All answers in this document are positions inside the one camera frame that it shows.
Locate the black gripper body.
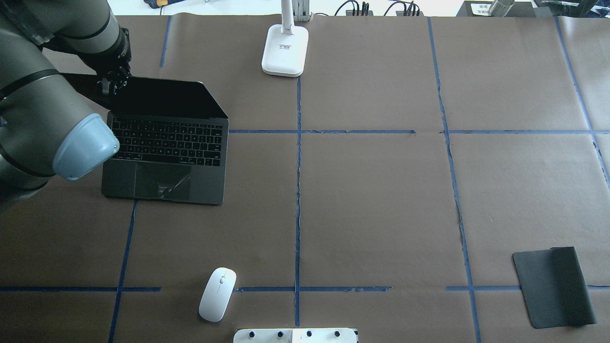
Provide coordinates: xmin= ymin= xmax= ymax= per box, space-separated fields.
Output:
xmin=83 ymin=28 xmax=132 ymax=80

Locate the grey laptop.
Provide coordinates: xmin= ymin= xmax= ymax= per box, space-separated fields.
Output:
xmin=64 ymin=72 xmax=229 ymax=205

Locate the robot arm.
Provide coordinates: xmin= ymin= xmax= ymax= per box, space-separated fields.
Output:
xmin=0 ymin=0 xmax=131 ymax=211

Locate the white desk lamp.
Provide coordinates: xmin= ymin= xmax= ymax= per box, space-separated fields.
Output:
xmin=261 ymin=0 xmax=309 ymax=77

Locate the white computer mouse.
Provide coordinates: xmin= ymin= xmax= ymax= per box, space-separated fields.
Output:
xmin=198 ymin=267 xmax=237 ymax=322

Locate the black mouse pad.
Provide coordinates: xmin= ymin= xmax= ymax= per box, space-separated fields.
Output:
xmin=512 ymin=247 xmax=598 ymax=329

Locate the black box on desk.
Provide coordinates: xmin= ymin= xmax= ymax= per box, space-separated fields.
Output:
xmin=456 ymin=0 xmax=536 ymax=18

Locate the metal cup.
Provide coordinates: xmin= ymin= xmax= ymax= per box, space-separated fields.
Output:
xmin=488 ymin=0 xmax=515 ymax=18

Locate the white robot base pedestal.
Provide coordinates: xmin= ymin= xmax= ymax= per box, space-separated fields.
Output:
xmin=233 ymin=328 xmax=359 ymax=343

